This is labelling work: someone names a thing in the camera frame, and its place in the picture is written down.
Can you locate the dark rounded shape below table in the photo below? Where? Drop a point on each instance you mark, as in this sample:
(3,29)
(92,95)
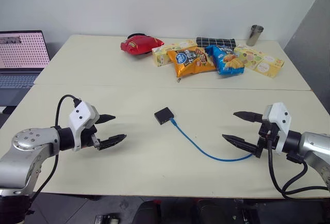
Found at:
(148,212)

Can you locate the small yellow snack box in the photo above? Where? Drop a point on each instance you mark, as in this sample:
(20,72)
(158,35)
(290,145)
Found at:
(165,54)

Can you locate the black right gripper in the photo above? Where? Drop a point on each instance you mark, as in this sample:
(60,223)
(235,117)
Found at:
(266,137)

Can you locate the black checkered cloth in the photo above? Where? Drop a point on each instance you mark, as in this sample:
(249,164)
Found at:
(215,42)

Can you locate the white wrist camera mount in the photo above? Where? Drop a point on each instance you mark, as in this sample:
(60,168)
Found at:
(80,121)
(279,123)

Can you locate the small black box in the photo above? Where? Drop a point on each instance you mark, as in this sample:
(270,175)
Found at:
(164,116)

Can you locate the red snack bag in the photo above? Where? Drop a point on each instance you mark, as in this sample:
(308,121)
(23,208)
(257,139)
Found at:
(140,44)

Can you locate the stainless steel cup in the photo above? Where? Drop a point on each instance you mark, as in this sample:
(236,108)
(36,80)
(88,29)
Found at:
(255,35)

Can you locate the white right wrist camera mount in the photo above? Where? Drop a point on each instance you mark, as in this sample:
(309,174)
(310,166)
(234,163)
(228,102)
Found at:
(279,123)

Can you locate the orange chip bag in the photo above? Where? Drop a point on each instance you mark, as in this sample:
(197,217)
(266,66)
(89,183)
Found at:
(190,61)

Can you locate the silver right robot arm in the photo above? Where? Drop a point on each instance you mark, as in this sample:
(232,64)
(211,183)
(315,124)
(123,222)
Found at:
(310,146)

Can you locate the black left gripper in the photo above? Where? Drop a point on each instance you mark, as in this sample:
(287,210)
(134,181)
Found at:
(90,136)

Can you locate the grey laptop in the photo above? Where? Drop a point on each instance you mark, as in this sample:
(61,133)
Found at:
(18,59)

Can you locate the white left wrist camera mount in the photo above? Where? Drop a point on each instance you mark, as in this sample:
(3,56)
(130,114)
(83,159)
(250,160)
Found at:
(80,121)

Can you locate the large yellow snack box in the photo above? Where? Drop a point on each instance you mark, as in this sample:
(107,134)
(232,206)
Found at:
(260,60)

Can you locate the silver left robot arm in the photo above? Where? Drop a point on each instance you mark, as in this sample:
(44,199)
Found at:
(28,152)

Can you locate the blue chip bag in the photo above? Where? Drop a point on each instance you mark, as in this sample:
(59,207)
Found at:
(227,60)

